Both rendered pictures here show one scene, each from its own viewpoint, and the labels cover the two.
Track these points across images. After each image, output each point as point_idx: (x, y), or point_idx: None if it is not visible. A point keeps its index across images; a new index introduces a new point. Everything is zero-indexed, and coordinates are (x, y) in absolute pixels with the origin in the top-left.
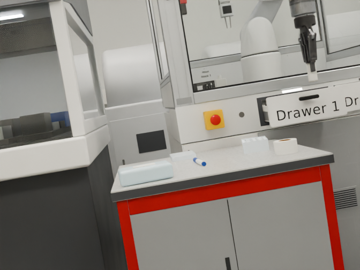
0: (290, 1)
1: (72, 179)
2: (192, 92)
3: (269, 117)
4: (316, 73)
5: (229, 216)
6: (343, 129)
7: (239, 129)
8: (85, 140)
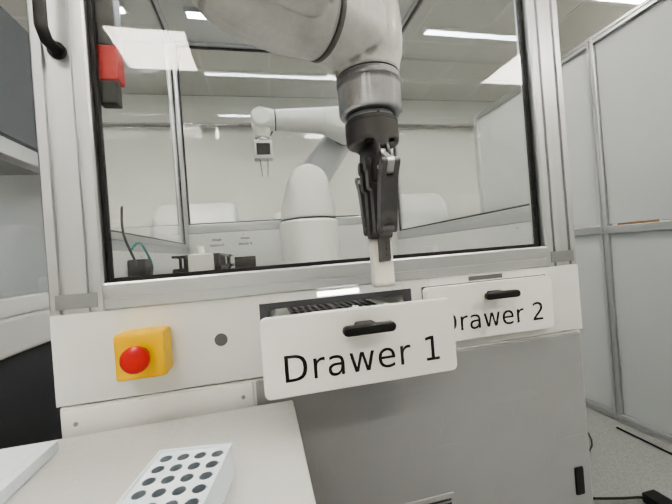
0: (339, 77)
1: None
2: (100, 282)
3: (263, 372)
4: (393, 266)
5: None
6: (435, 376)
7: (212, 374)
8: None
